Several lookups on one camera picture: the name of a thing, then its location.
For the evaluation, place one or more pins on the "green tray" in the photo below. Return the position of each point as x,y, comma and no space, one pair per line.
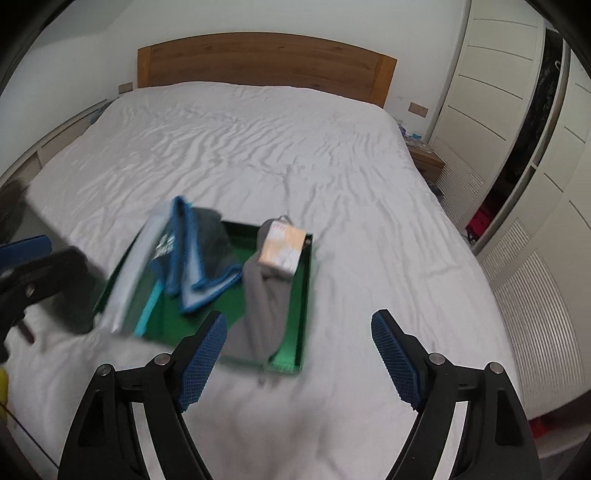
168,321

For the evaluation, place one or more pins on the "tissue pack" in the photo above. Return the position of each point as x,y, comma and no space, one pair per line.
281,247

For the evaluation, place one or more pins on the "blue and grey cloth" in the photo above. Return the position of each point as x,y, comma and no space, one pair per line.
184,258

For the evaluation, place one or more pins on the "red clothes in wardrobe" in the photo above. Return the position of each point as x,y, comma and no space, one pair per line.
480,224

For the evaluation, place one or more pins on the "wooden headboard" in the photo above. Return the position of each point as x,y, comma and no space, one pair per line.
258,64

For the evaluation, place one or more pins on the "white bed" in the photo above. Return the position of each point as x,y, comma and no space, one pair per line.
277,161

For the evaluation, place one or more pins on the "white louvered wardrobe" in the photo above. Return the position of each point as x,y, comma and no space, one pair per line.
498,69

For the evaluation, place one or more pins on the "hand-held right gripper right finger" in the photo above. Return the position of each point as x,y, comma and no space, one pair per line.
397,364

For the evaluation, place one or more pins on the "pile of small bedside items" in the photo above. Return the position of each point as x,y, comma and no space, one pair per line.
413,136

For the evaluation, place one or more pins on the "red bag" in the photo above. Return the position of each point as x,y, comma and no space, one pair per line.
539,424

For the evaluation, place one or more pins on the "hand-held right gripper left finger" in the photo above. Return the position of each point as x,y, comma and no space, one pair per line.
203,360

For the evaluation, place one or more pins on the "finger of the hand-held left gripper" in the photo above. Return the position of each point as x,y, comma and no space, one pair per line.
51,272
23,251

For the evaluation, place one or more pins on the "wooden nightstand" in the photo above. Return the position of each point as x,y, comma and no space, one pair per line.
427,161

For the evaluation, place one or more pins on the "grey fabric mask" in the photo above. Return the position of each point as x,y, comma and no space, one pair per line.
265,314

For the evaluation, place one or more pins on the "beige wall switch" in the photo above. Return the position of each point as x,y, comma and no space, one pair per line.
126,87
418,109

